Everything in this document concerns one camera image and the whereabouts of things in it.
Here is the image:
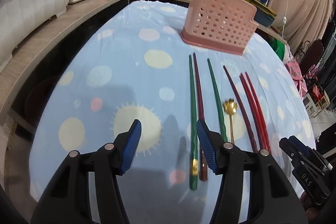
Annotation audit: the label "red chopstick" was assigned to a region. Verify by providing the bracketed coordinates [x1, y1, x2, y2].
[245, 72, 272, 154]
[240, 73, 268, 149]

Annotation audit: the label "dark purple-red chopstick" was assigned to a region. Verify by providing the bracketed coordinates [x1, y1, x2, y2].
[223, 65, 258, 153]

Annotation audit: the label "dark maroon chopstick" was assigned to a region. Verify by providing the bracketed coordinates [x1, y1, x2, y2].
[193, 53, 208, 181]

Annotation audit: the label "gold flower-shaped spoon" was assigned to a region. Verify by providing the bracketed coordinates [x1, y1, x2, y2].
[223, 98, 238, 144]

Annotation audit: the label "pink perforated utensil holder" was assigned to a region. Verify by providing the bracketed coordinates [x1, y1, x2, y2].
[181, 0, 259, 55]

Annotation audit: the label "green chopstick with gold band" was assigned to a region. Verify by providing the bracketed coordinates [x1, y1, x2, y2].
[189, 55, 198, 190]

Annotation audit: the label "wooden side counter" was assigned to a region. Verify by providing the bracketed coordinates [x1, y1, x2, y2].
[1, 0, 122, 124]

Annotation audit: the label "light blue dotted tablecloth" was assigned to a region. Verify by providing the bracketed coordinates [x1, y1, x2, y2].
[29, 1, 315, 223]

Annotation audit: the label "stacked yellow blue bowls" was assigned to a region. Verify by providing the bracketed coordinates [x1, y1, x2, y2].
[246, 0, 277, 27]

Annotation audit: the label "white dish rack bin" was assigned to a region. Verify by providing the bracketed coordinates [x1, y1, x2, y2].
[0, 0, 70, 71]

